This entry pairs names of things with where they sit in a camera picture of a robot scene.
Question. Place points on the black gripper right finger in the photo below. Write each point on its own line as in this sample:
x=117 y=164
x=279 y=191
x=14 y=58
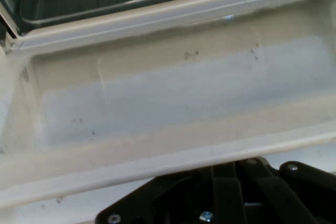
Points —
x=294 y=197

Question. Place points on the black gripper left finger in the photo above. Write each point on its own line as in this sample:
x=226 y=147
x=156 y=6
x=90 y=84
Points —
x=168 y=200

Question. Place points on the cream toaster oven body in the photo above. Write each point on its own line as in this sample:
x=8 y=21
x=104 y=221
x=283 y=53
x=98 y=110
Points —
x=31 y=11

